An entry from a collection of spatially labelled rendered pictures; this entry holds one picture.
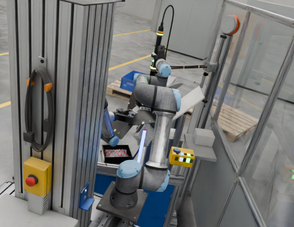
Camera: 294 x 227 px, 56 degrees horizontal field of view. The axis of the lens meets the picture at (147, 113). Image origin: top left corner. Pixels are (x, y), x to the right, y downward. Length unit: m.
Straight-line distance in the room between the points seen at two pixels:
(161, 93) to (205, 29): 7.76
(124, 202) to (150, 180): 0.19
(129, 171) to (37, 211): 0.45
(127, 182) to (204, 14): 8.00
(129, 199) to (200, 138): 1.19
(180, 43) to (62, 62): 8.59
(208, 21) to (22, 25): 8.32
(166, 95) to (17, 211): 0.83
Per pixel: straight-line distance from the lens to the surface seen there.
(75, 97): 0.91
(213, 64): 2.48
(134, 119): 2.06
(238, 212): 2.07
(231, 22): 2.48
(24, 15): 0.93
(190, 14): 9.24
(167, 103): 1.40
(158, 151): 1.42
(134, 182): 1.42
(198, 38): 9.19
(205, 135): 2.52
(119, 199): 1.50
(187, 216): 3.10
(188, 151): 2.02
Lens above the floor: 2.13
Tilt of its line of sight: 26 degrees down
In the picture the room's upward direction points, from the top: 11 degrees clockwise
